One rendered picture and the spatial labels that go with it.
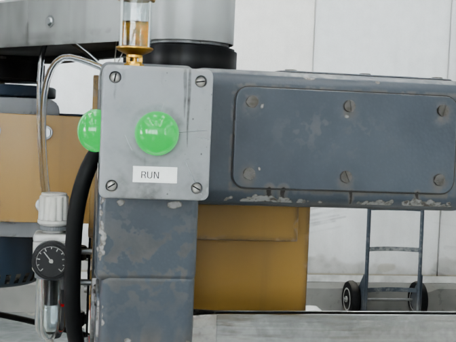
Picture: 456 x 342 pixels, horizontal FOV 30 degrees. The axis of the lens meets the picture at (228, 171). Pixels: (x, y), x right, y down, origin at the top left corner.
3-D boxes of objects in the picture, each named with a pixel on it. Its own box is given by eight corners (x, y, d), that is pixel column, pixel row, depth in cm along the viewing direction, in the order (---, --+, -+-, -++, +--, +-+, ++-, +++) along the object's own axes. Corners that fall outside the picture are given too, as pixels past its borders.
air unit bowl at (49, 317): (33, 341, 82) (34, 278, 82) (34, 334, 85) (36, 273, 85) (64, 341, 83) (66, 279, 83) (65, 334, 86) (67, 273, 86)
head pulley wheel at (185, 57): (141, 70, 73) (142, 41, 73) (135, 75, 82) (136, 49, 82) (243, 75, 75) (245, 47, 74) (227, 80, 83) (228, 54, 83)
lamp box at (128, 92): (98, 197, 57) (102, 64, 57) (97, 192, 62) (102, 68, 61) (208, 201, 59) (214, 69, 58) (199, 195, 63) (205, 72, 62)
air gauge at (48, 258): (30, 280, 80) (31, 241, 80) (31, 277, 82) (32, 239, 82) (70, 281, 81) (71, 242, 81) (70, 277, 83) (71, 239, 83)
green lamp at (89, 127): (76, 152, 58) (77, 108, 57) (77, 150, 61) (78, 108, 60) (114, 153, 58) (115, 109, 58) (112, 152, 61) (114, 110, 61)
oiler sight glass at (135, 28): (119, 45, 64) (120, -3, 64) (117, 47, 66) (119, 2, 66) (152, 46, 64) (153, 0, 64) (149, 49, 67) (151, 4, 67)
